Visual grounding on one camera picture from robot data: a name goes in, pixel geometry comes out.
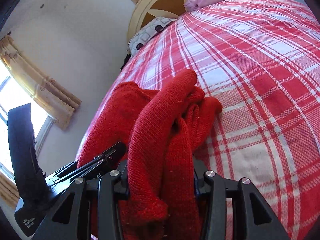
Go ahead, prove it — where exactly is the beige curtain left window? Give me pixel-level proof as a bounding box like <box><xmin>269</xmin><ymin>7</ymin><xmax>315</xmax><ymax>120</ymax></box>
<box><xmin>1</xmin><ymin>35</ymin><xmax>81</xmax><ymax>130</ymax></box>

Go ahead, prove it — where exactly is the white pillow with black dots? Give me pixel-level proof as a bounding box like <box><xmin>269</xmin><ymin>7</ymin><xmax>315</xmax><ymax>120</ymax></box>
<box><xmin>127</xmin><ymin>17</ymin><xmax>176</xmax><ymax>56</ymax></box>

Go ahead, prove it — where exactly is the cream wooden headboard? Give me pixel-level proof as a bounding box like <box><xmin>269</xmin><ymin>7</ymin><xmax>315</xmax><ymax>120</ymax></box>
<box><xmin>127</xmin><ymin>0</ymin><xmax>187</xmax><ymax>40</ymax></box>

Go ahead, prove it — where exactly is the black object beside pillow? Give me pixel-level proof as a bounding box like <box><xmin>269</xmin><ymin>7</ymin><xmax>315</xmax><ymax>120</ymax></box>
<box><xmin>120</xmin><ymin>54</ymin><xmax>131</xmax><ymax>71</ymax></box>

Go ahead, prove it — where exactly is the red knitted sweater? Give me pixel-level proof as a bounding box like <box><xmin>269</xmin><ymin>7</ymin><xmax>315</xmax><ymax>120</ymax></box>
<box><xmin>78</xmin><ymin>69</ymin><xmax>222</xmax><ymax>239</ymax></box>

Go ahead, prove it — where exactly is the red white plaid bedspread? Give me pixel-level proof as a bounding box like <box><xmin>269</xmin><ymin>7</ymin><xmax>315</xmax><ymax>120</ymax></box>
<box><xmin>78</xmin><ymin>0</ymin><xmax>319</xmax><ymax>239</ymax></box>

